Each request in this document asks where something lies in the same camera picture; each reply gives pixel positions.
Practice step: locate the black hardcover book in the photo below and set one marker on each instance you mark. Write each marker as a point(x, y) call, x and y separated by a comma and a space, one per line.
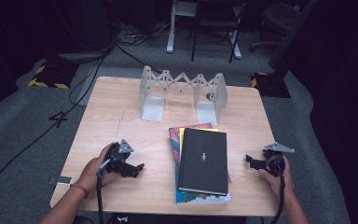
point(203, 161)

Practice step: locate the person's dark clothing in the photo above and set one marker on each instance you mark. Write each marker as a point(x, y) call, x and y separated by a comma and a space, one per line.
point(167, 219)

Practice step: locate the red illustrated book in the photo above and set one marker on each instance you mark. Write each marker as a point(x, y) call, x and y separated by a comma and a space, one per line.
point(174, 143)

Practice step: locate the blue paperback book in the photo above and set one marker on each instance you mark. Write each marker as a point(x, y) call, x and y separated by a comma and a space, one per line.
point(199, 199)

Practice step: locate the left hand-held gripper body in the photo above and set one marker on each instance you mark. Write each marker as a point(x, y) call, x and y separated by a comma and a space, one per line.
point(119, 161)

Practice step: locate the person's left hand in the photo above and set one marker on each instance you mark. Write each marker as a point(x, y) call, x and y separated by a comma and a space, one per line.
point(93, 172)

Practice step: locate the black slanted stand pole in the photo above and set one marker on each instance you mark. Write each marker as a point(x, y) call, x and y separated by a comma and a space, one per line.
point(287, 46)

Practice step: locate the grey tape strip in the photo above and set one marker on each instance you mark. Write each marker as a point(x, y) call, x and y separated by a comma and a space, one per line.
point(62, 180)

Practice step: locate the dark office chair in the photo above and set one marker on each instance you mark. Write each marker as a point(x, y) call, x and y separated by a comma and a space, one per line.
point(276, 18)

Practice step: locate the black folding chair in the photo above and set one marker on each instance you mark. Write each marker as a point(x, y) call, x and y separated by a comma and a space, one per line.
point(217, 23)

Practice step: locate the person's right hand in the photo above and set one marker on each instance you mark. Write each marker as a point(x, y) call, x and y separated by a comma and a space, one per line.
point(281, 185)

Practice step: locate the grey stand base plate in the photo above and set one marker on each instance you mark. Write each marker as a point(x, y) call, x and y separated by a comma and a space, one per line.
point(80, 56)

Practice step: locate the dark equipment box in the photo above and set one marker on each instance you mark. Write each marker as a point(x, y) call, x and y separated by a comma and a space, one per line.
point(90, 25)

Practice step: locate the white expandable bookend rack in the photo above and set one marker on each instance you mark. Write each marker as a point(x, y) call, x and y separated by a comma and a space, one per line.
point(151, 109)

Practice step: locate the white desk frame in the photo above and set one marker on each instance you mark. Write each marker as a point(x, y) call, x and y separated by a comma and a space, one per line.
point(171, 34)

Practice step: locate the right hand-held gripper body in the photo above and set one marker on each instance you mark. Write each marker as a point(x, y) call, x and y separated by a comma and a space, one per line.
point(273, 161)

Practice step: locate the yellow paperback book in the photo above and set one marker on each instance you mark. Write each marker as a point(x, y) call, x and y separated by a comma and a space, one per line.
point(182, 137)

